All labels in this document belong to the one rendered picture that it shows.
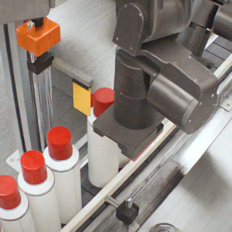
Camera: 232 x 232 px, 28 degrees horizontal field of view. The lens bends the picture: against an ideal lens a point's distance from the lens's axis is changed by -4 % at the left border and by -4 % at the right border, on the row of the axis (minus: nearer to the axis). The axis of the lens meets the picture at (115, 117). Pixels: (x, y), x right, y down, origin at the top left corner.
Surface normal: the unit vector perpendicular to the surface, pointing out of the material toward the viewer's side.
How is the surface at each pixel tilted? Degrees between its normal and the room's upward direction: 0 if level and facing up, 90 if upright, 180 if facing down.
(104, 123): 1
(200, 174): 0
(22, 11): 90
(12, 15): 90
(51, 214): 90
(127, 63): 1
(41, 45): 90
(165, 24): 80
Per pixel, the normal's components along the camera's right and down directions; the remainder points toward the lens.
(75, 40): 0.04, -0.66
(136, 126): 0.07, 0.75
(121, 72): -0.69, 0.54
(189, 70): 0.26, -0.72
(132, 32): -0.70, 0.32
